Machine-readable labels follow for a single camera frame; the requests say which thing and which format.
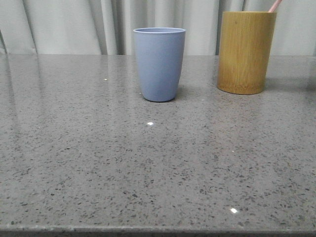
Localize bamboo wooden cup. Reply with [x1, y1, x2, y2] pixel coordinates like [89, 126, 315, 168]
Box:
[217, 11, 277, 95]

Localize white curtain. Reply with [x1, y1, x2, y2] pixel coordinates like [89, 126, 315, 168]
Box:
[0, 0, 316, 56]

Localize blue plastic cup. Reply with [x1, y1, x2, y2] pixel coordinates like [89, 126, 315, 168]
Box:
[133, 28, 186, 102]

